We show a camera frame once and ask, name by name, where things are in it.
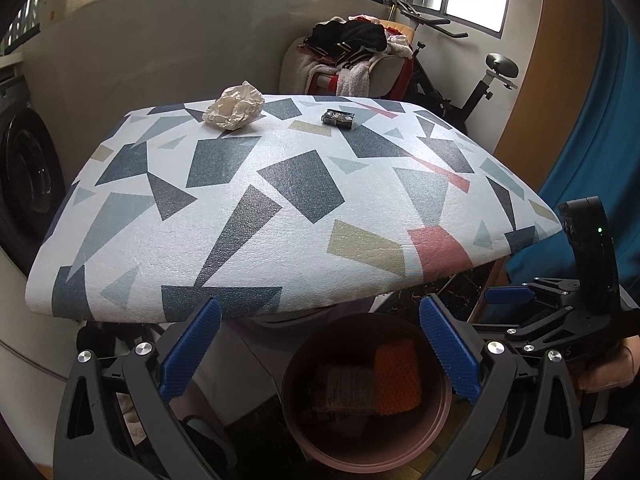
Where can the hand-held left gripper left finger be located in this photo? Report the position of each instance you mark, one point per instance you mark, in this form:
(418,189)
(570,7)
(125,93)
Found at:
(192,345)

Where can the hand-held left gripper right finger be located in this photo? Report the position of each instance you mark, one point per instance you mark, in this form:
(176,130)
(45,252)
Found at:
(447,345)

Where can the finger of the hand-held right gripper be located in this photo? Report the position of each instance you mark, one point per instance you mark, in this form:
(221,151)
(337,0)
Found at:
(540,332)
(507,295)

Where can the orange sponge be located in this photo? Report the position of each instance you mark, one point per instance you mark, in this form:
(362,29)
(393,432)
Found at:
(397,380)

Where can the brown round waste bin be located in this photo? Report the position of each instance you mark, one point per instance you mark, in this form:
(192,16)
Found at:
(350,450)

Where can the person's right hand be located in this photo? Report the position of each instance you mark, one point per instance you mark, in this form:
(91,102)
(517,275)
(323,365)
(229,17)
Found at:
(610,365)

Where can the blue curtain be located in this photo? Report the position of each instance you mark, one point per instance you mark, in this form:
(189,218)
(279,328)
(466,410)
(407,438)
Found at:
(600,135)

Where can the wooden door panel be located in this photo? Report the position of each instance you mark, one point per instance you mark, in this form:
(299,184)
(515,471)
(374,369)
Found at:
(550,85)

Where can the geometric patterned table cover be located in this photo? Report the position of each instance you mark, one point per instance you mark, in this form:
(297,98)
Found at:
(300,185)

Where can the black exercise bike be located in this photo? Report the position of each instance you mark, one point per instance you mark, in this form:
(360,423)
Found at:
(475,100)

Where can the dark front-load washing machine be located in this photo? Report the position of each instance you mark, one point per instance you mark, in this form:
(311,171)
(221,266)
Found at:
(25,175)

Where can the crumpled white paper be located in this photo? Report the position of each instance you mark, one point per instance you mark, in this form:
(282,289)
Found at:
(235,105)

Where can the small black packet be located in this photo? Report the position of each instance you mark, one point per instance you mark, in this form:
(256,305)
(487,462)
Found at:
(337,118)

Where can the white armchair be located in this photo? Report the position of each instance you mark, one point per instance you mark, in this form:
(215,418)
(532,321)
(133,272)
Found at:
(295,70)

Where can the pile of clothes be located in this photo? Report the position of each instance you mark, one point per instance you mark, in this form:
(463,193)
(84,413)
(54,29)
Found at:
(350,40)

